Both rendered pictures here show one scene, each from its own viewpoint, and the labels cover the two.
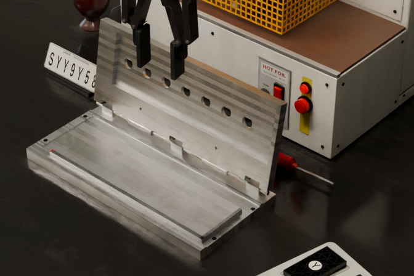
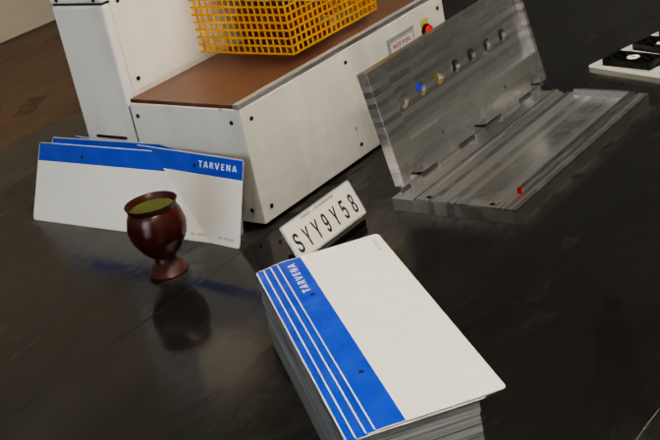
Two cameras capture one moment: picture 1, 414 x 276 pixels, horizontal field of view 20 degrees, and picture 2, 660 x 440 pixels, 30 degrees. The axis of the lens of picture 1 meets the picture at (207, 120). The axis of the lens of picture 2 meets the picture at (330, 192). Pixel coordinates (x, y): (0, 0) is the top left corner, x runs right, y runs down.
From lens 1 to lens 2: 2.80 m
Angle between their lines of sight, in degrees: 77
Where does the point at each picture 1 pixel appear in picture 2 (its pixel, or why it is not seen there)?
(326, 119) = not seen: hidden behind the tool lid
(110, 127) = (445, 181)
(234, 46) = (365, 55)
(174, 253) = (646, 117)
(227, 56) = not seen: hidden behind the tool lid
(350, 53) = not seen: outside the picture
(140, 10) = not seen: outside the picture
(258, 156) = (522, 57)
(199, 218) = (594, 106)
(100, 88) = (404, 160)
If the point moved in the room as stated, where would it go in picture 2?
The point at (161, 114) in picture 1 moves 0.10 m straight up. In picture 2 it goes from (459, 112) to (448, 50)
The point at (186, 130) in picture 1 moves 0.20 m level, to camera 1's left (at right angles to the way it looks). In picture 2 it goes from (481, 101) to (508, 143)
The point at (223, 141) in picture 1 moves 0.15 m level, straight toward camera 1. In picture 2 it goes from (504, 73) to (595, 54)
